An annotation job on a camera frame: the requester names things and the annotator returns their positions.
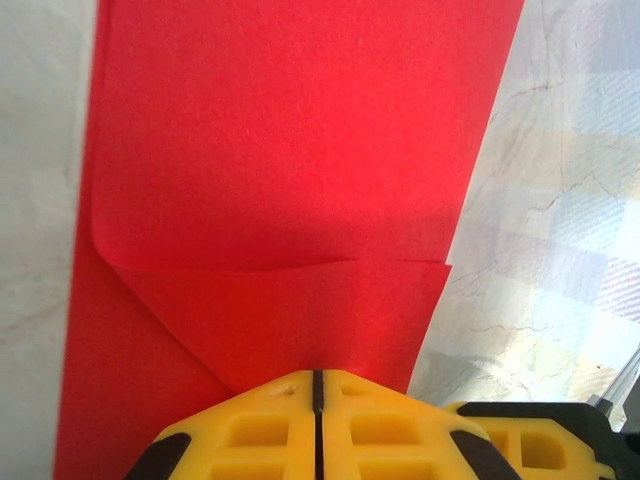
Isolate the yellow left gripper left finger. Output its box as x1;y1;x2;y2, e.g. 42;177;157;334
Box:
128;369;319;480

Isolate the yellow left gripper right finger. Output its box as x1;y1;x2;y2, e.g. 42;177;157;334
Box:
317;369;519;480

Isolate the red paper sheet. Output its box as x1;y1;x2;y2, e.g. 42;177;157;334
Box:
49;0;529;480

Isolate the aluminium side rail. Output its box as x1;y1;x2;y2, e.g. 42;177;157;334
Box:
587;347;640;419

